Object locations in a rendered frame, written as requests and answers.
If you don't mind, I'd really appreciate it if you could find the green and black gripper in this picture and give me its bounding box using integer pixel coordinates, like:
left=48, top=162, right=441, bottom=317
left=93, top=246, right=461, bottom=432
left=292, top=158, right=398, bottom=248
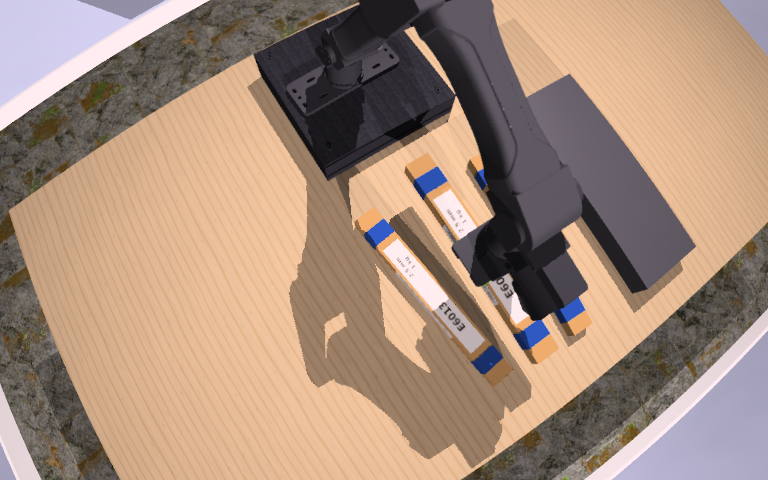
left=451, top=219, right=517, bottom=287

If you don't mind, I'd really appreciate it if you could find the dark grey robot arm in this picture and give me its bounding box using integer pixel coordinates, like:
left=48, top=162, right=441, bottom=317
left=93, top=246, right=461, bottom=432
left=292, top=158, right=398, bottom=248
left=286, top=0, right=588, bottom=321

